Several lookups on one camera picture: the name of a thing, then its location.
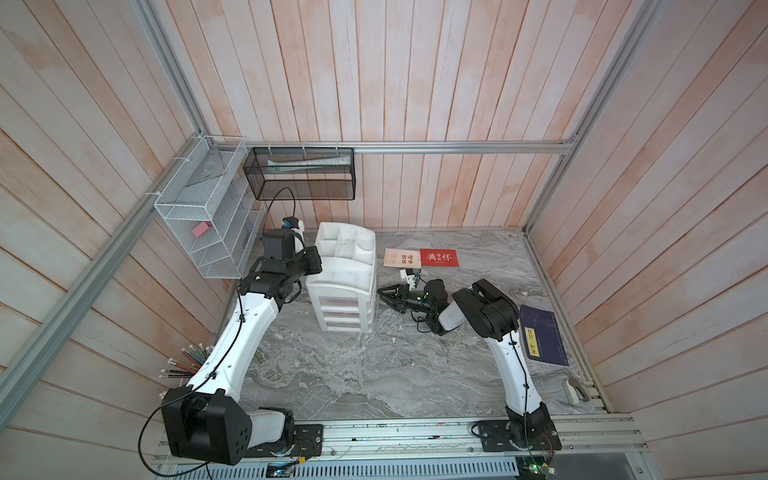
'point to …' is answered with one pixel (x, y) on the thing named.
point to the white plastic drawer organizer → (346, 288)
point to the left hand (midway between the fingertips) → (317, 256)
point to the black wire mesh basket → (302, 173)
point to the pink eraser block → (201, 228)
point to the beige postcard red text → (405, 258)
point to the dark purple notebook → (542, 338)
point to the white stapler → (575, 391)
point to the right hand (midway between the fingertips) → (378, 295)
